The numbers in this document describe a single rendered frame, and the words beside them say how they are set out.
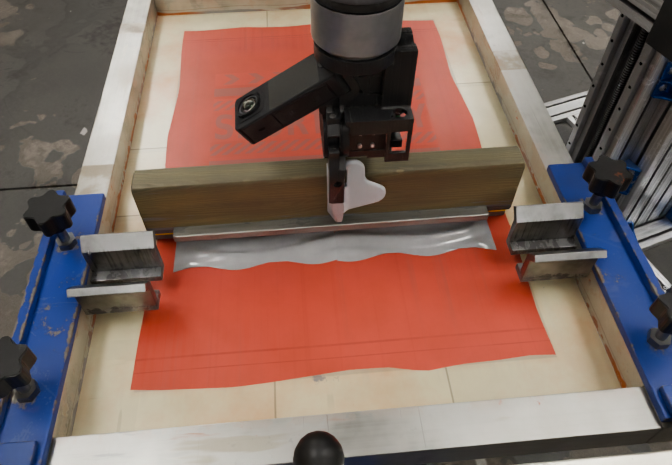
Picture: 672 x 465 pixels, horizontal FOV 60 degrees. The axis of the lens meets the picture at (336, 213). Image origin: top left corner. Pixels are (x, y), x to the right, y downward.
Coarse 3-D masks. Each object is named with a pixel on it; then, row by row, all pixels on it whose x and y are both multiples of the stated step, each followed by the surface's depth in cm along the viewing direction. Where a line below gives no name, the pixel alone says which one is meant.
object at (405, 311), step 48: (432, 48) 91; (432, 96) 83; (480, 144) 77; (384, 288) 62; (432, 288) 62; (480, 288) 62; (528, 288) 62; (384, 336) 58; (432, 336) 58; (480, 336) 58; (528, 336) 58
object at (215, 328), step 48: (192, 48) 91; (240, 48) 91; (288, 48) 91; (192, 96) 83; (192, 144) 77; (192, 288) 62; (240, 288) 62; (288, 288) 62; (336, 288) 62; (144, 336) 58; (192, 336) 58; (240, 336) 58; (288, 336) 58; (336, 336) 58; (144, 384) 55; (192, 384) 55; (240, 384) 55
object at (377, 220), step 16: (448, 208) 65; (464, 208) 65; (480, 208) 65; (224, 224) 63; (240, 224) 63; (256, 224) 63; (272, 224) 63; (288, 224) 63; (304, 224) 63; (320, 224) 63; (336, 224) 63; (352, 224) 63; (368, 224) 64; (384, 224) 64; (400, 224) 64; (416, 224) 64; (176, 240) 63; (192, 240) 63
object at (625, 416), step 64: (128, 0) 93; (192, 0) 95; (256, 0) 96; (448, 0) 99; (128, 64) 82; (512, 64) 82; (128, 128) 76; (512, 128) 78; (64, 384) 51; (640, 384) 52; (64, 448) 48; (128, 448) 48; (192, 448) 48; (256, 448) 48; (384, 448) 48; (448, 448) 48; (512, 448) 49; (576, 448) 51
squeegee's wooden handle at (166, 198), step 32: (288, 160) 61; (320, 160) 60; (416, 160) 60; (448, 160) 60; (480, 160) 60; (512, 160) 60; (160, 192) 59; (192, 192) 59; (224, 192) 59; (256, 192) 60; (288, 192) 60; (320, 192) 61; (416, 192) 62; (448, 192) 63; (480, 192) 63; (512, 192) 64; (160, 224) 62; (192, 224) 63
